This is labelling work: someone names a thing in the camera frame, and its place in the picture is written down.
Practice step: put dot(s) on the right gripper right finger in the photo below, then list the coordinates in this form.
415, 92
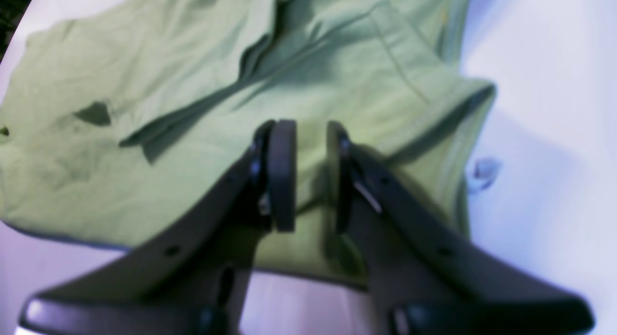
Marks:
423, 278

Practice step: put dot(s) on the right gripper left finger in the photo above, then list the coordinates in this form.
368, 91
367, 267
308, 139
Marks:
191, 279

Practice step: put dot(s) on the green T-shirt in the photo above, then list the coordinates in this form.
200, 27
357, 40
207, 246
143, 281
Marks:
114, 125

